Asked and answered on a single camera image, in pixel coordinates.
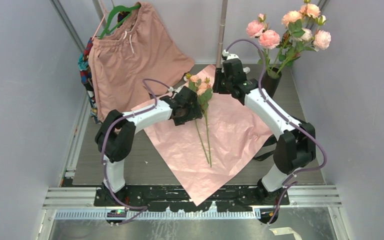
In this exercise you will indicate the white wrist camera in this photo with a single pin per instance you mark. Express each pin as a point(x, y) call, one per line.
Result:
point(178, 88)
point(225, 55)

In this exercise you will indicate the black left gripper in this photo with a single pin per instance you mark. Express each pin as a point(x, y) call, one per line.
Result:
point(193, 108)

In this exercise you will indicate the peach rose stem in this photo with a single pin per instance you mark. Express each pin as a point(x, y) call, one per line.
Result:
point(203, 89)

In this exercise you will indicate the colourful patterned garment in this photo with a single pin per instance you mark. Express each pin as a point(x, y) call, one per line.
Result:
point(86, 80)

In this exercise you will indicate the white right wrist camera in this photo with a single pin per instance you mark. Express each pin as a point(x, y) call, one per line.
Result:
point(225, 55)

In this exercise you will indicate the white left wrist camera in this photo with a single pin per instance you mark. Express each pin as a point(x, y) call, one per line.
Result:
point(178, 88)

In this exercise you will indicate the orange pink rose stem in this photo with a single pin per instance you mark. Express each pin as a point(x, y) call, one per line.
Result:
point(308, 7)

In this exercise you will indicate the aluminium rail frame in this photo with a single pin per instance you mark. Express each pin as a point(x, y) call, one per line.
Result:
point(166, 212)

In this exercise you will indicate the pink clothes hanger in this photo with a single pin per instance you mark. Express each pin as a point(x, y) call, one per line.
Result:
point(102, 12)

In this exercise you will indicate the pink artificial rose stem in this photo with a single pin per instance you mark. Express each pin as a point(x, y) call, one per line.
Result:
point(318, 38)

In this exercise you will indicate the black ribbon gold lettering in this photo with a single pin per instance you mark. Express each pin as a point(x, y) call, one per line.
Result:
point(267, 149)

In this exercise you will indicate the black cylindrical vase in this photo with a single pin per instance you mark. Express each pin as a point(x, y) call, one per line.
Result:
point(270, 80)

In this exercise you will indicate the green clothes hanger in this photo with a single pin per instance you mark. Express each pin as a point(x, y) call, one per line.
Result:
point(114, 14)

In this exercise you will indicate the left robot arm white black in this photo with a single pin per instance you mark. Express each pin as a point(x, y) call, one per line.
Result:
point(116, 135)

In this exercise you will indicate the pink wrapping paper sheet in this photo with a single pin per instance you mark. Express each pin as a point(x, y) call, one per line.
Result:
point(236, 135)

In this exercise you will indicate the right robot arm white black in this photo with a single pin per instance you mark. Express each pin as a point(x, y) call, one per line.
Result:
point(294, 145)

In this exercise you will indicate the white clothes rack stand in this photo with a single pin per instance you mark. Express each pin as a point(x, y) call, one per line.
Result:
point(221, 33)

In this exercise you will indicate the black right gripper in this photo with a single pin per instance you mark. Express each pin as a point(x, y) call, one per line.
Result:
point(222, 81)

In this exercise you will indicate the pink shorts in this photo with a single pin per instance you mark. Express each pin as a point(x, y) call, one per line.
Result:
point(141, 48)

